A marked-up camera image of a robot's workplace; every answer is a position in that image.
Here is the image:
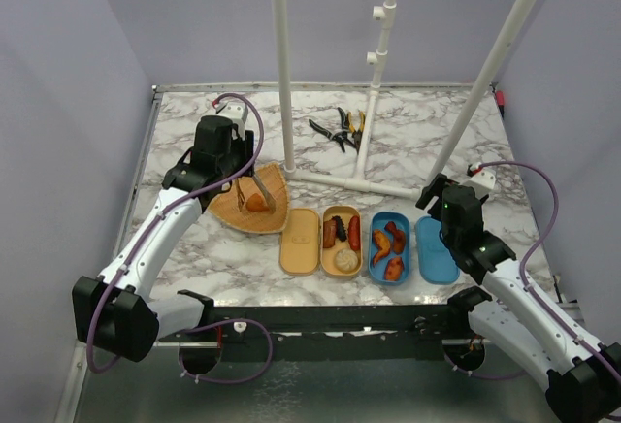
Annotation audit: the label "beige lunch box base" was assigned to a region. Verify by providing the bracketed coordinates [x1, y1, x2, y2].
[320, 206, 364, 279]

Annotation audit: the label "yellow handled pliers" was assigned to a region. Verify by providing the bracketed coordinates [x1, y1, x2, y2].
[346, 110, 366, 152]

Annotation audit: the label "orange chicken wing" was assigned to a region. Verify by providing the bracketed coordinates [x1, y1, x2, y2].
[372, 229, 391, 266]

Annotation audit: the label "orange fried chicken piece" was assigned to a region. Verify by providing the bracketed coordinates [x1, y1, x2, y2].
[383, 256, 405, 282]

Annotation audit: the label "white PVC pipe frame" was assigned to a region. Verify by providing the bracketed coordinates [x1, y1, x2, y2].
[271, 0, 537, 200]

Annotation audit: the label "brown sausage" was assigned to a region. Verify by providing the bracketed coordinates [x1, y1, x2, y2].
[322, 219, 338, 248]

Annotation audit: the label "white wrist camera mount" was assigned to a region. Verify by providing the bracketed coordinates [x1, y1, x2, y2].
[463, 163, 496, 200]
[213, 99, 249, 137]

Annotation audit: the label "black sea cucumber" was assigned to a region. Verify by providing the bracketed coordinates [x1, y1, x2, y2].
[333, 216, 347, 242]

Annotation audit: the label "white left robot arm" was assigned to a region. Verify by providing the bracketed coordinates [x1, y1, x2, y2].
[72, 114, 256, 362]

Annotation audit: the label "blue lunch box base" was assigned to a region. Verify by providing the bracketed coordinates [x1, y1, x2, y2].
[368, 211, 411, 286]

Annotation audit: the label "red sausage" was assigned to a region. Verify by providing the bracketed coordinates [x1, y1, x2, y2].
[347, 215, 361, 251]

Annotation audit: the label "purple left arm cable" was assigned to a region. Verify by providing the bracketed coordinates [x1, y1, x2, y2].
[85, 92, 275, 385]

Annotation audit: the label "white steamed bun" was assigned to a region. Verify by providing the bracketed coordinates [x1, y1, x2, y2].
[334, 248, 359, 274]

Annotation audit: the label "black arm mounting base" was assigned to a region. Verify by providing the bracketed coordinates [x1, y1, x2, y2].
[163, 287, 492, 368]

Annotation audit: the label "woven bamboo basket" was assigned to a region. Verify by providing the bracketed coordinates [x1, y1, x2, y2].
[208, 162, 290, 234]

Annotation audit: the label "orange fried shrimp piece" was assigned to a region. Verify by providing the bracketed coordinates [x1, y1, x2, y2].
[245, 193, 270, 212]

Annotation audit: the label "metal food tongs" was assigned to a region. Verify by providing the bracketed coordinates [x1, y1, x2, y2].
[234, 173, 276, 213]

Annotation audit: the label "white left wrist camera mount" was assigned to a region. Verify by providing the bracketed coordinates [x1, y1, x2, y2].
[213, 99, 249, 137]

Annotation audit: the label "beige lunch box lid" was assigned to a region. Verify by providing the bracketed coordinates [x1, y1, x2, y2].
[279, 208, 320, 276]

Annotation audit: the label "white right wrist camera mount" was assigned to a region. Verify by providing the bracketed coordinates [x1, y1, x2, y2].
[463, 163, 496, 200]

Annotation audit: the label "brown fried patty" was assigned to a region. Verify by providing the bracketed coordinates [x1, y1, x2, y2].
[392, 232, 407, 254]

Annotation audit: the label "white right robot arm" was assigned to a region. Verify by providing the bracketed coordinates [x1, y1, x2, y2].
[416, 174, 620, 422]

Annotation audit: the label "red clamp at table corner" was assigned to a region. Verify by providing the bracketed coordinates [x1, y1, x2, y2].
[494, 90, 505, 115]

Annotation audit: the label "aluminium table frame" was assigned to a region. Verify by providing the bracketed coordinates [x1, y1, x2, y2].
[52, 83, 612, 423]

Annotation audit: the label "blue lunch box lid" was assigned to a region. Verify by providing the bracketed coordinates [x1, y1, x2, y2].
[415, 216, 460, 285]

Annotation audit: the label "black pruning shears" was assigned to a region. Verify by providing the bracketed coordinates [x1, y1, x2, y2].
[309, 107, 358, 153]

